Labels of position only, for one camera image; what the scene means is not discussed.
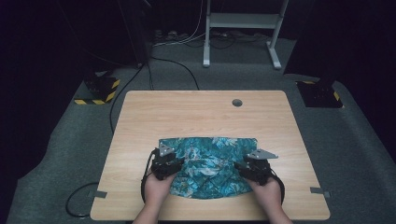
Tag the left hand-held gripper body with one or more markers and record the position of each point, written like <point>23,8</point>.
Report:
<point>162,165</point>

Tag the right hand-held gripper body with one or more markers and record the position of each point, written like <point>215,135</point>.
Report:
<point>258,171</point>

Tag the teal floral short-sleeve shirt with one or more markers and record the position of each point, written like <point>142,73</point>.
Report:
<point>211,174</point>

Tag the person's right hand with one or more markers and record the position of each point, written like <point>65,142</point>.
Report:
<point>267,194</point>

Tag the person's left hand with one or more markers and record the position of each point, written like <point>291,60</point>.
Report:
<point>159,191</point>

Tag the grey tape piece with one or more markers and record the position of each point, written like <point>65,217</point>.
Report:
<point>319,190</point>
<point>98,194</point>

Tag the black yellow striped stand base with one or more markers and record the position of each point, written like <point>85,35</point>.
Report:
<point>319,95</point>
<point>101,88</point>

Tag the dark power strip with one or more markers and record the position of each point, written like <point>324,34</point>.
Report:
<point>169,34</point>

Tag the white metal stand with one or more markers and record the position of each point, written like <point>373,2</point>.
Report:
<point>243,20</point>

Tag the dark stand post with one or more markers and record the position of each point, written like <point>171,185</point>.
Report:
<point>137,34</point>

